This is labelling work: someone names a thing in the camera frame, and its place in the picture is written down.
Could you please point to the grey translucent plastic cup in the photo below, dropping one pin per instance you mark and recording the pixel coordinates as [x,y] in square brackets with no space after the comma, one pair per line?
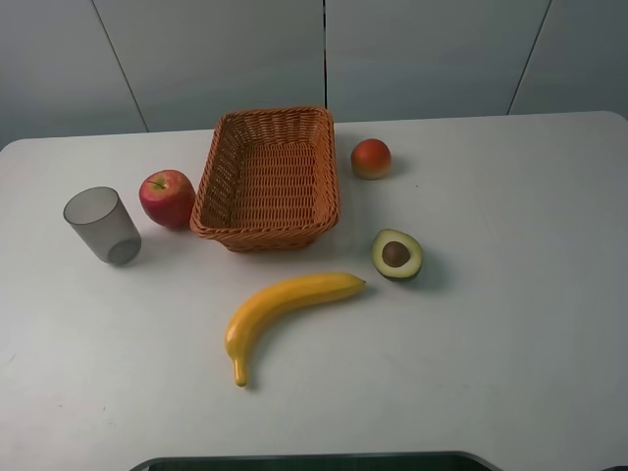
[101,220]

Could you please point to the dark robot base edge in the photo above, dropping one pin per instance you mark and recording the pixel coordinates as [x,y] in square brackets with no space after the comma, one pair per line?
[439,460]

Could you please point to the orange wicker basket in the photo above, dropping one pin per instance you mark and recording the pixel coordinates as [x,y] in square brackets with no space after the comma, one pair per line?
[270,181]

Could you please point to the halved avocado with pit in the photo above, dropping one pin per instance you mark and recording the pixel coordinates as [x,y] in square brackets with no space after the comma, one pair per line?
[396,256]

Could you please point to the yellow banana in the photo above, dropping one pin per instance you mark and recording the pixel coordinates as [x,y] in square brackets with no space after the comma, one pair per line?
[271,303]

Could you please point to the red apple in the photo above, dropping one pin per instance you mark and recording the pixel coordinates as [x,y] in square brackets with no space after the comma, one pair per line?
[167,198]

